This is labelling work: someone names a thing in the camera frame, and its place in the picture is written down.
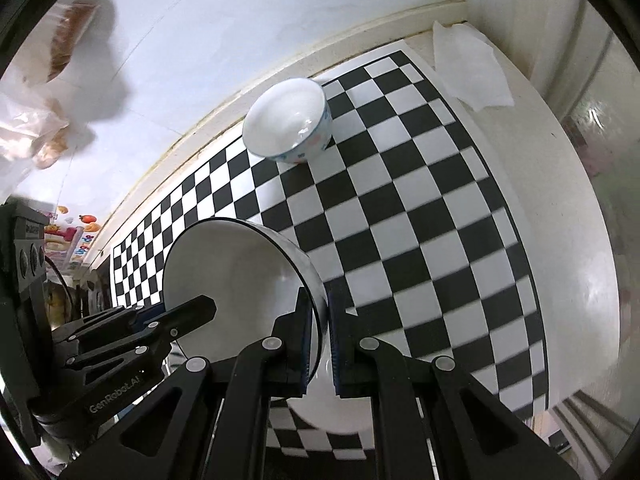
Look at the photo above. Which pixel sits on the white bowl with blue flowers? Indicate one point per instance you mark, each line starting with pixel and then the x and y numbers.
pixel 280 120

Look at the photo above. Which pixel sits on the white bowl with dark rim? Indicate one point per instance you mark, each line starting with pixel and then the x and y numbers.
pixel 240 280

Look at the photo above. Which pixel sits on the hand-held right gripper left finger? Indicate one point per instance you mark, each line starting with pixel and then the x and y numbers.
pixel 303 340

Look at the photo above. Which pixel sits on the clear plastic bag of eggs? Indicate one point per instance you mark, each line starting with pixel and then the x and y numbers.
pixel 50 150

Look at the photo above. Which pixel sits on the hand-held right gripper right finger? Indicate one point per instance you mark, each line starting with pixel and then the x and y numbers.
pixel 336 345

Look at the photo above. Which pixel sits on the frosted glass sliding door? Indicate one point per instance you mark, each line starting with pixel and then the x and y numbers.
pixel 600 160

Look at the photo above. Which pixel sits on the plastic bag with red contents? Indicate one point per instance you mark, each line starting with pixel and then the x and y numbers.
pixel 70 35

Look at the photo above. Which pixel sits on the white tissue paper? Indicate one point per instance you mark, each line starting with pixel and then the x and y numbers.
pixel 465 70

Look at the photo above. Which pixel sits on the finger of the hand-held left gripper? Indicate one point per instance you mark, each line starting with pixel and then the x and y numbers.
pixel 195 310
pixel 150 314

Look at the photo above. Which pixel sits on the black and white checkered mat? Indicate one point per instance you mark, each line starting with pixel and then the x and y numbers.
pixel 400 210

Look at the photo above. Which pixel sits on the colourful wall sticker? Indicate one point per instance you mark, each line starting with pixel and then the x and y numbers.
pixel 87 218

